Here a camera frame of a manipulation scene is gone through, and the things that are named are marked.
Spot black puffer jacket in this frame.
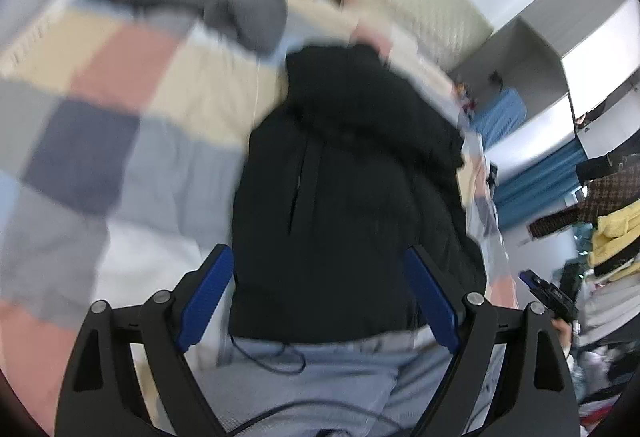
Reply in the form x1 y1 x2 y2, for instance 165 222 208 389
229 45 487 344

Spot yellow jacket on rack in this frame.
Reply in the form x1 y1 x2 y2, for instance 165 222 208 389
587 201 640 277

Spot brown patterned garment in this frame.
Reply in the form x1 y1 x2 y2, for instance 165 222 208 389
527 163 639 239

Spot blue curtain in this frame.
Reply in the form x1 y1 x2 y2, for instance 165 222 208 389
494 138 587 231

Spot grey sweatpants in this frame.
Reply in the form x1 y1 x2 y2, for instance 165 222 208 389
195 330 452 436

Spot blue cloth on shelf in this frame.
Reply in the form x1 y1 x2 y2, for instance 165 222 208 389
470 88 527 151

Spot pastel patchwork bed quilt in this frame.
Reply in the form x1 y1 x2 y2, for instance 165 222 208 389
1 0 516 433

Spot black cable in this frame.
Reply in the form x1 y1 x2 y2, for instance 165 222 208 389
228 331 402 437

